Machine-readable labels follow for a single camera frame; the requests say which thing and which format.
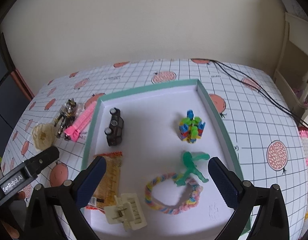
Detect cream knitted scrunchie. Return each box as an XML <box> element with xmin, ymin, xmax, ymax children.
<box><xmin>31</xmin><ymin>123</ymin><xmax>55</xmax><ymax>151</ymax></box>

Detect orange snack packet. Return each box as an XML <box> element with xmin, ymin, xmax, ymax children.
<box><xmin>86</xmin><ymin>151</ymin><xmax>123</xmax><ymax>213</ymax></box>

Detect pink hair roller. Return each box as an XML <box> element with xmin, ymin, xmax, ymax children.
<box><xmin>65</xmin><ymin>101</ymin><xmax>97</xmax><ymax>142</ymax></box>

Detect cream hair claw clip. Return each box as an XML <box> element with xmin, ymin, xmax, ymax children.
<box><xmin>104</xmin><ymin>193</ymin><xmax>147</xmax><ymax>231</ymax></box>

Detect green plastic toy figure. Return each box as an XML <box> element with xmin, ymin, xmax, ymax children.
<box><xmin>175</xmin><ymin>152</ymin><xmax>210</xmax><ymax>186</ymax></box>

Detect black gold monster figure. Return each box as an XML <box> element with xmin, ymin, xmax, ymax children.
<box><xmin>54</xmin><ymin>99</ymin><xmax>78</xmax><ymax>139</ymax></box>

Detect grid fruit pattern tablecloth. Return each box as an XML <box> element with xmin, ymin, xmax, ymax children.
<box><xmin>1</xmin><ymin>59</ymin><xmax>308</xmax><ymax>239</ymax></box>

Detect black toy car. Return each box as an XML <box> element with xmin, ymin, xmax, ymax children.
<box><xmin>104</xmin><ymin>107</ymin><xmax>124</xmax><ymax>146</ymax></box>

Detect teal white shallow box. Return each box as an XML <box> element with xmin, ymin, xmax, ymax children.
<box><xmin>82</xmin><ymin>80</ymin><xmax>242</xmax><ymax>239</ymax></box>

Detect colourful block toy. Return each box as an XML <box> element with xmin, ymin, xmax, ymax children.
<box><xmin>179</xmin><ymin>109</ymin><xmax>205</xmax><ymax>144</ymax></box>

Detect cream wooden shelf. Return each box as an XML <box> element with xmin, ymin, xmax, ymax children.
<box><xmin>273</xmin><ymin>12</ymin><xmax>308</xmax><ymax>117</ymax></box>

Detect pastel braided bracelet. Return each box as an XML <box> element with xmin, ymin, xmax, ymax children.
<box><xmin>144</xmin><ymin>172</ymin><xmax>203</xmax><ymax>215</ymax></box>

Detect black cable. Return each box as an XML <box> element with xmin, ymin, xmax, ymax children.
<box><xmin>191</xmin><ymin>58</ymin><xmax>308</xmax><ymax>131</ymax></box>

